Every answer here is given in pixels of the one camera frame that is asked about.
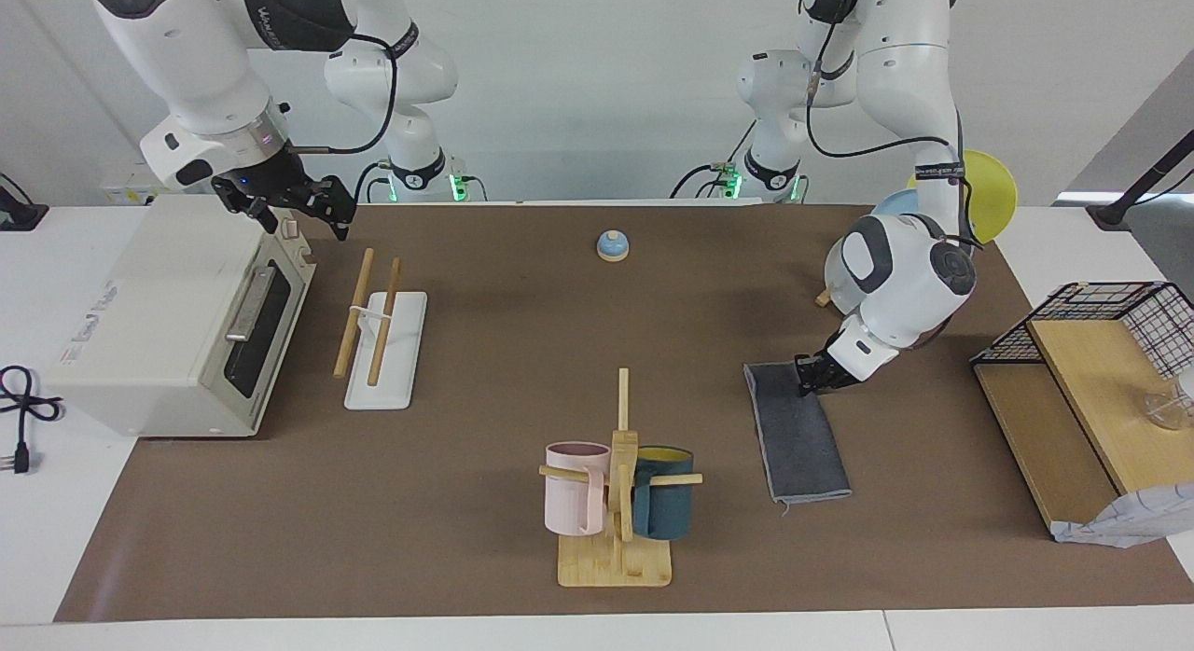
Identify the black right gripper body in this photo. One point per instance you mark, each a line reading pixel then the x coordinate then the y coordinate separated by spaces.
pixel 270 183

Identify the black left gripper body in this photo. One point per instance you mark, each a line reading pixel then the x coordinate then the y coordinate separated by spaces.
pixel 835 376

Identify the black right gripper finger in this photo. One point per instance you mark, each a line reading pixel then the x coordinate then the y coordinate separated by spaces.
pixel 341 208
pixel 265 218

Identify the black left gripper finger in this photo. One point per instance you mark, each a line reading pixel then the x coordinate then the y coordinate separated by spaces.
pixel 806 364
pixel 811 384

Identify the purple and grey towel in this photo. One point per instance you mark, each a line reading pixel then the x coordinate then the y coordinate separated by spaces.
pixel 802 446

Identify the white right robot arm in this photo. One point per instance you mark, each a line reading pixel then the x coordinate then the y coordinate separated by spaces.
pixel 196 63

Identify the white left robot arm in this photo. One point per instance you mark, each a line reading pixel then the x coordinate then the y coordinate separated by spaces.
pixel 905 287

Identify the white towel rack wooden rods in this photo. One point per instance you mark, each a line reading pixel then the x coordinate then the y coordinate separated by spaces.
pixel 396 371

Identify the pale grey plate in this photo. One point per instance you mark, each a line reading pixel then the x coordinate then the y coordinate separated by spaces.
pixel 835 283

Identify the cream toaster oven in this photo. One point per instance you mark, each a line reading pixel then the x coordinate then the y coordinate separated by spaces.
pixel 159 306

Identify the light blue plate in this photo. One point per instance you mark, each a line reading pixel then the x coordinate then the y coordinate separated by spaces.
pixel 895 203

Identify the dark teal mug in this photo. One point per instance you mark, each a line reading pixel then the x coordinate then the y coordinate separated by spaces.
pixel 667 511

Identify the small blue bell wooden knob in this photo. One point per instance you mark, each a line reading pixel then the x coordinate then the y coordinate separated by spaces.
pixel 612 247

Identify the brown table mat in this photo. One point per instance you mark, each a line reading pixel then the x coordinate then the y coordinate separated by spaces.
pixel 466 399

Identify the yellow plate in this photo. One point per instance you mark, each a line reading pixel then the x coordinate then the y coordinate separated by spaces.
pixel 991 194

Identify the wooden shelf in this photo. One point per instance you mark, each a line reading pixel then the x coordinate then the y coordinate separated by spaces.
pixel 1091 380

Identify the wooden mug tree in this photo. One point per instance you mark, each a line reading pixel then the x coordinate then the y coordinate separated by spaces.
pixel 616 567

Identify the pink mug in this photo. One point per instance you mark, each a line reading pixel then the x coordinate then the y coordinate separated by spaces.
pixel 564 502

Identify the clear glass cup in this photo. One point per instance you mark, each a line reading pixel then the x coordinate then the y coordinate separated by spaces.
pixel 1166 408

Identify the white marbled paper sheet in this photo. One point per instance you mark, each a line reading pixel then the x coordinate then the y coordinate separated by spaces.
pixel 1138 520

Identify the black clamp mount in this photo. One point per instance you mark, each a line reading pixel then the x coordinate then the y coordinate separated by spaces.
pixel 19 217

